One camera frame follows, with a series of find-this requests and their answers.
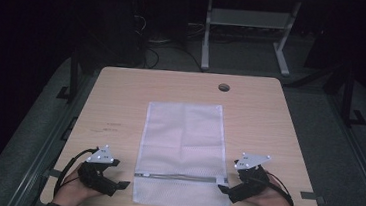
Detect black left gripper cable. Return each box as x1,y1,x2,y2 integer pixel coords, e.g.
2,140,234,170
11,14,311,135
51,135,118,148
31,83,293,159
52,143,101,201

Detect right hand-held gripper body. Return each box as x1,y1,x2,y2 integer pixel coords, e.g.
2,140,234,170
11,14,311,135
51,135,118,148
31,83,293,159
228,151,273,206

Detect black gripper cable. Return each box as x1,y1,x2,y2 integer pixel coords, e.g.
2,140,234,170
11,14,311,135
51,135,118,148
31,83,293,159
259,170,298,206
52,143,101,201

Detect white metal desk frame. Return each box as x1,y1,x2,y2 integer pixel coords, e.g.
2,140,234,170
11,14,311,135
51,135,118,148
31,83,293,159
199,0,303,79

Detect grey table edge bracket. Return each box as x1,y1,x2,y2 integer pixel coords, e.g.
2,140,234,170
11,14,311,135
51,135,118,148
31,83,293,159
42,167,63,180
299,191,327,206

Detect black metal stand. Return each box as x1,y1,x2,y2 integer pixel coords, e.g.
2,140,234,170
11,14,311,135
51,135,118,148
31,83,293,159
320,59,366,131
55,46,88,106

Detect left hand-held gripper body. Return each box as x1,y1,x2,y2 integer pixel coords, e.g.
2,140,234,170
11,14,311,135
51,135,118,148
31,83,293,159
75,142,123,198

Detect white mesh laundry bag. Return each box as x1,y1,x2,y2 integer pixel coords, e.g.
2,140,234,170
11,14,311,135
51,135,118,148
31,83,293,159
130,97,240,206

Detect black floor cables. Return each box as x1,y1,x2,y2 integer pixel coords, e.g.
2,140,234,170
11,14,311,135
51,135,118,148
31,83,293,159
129,12,209,75

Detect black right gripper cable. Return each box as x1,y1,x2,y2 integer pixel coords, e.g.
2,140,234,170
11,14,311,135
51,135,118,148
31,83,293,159
259,170,298,206

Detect grey table cable grommet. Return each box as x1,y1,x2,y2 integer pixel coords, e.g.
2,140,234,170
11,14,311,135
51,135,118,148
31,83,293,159
217,82,232,94

